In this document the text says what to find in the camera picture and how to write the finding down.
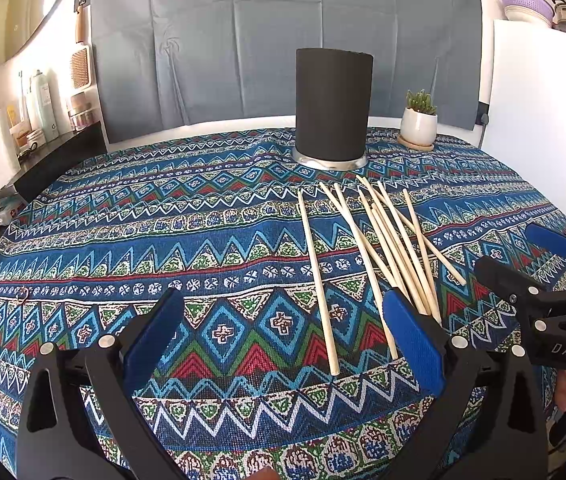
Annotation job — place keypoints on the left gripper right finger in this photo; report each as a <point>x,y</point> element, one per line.
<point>508,440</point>

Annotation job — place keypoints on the black side shelf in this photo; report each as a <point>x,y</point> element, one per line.
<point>50,162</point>

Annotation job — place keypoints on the white potted succulent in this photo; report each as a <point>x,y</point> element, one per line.
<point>420,120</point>

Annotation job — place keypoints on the wooden chopstick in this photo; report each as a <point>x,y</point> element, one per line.
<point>384,198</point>
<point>385,243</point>
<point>376,260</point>
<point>407,245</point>
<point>423,252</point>
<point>409,276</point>
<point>331,349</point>
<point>369,269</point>

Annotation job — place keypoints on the white refrigerator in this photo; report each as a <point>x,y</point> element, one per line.
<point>527,109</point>

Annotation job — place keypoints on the grey backdrop cloth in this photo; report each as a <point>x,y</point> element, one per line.
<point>163,64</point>

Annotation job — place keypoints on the wooden coaster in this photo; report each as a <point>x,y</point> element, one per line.
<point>414,146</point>

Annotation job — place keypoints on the black cylindrical utensil holder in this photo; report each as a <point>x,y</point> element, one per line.
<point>333,97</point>

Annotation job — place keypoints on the patterned blue tablecloth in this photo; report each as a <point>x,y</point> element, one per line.
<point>245,380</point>

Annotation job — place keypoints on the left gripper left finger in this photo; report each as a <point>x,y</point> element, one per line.
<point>55,437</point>

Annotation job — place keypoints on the pale green bottle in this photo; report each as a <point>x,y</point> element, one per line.
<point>44,107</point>

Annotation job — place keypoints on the wooden hair brush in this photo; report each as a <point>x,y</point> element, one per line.
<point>80,61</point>

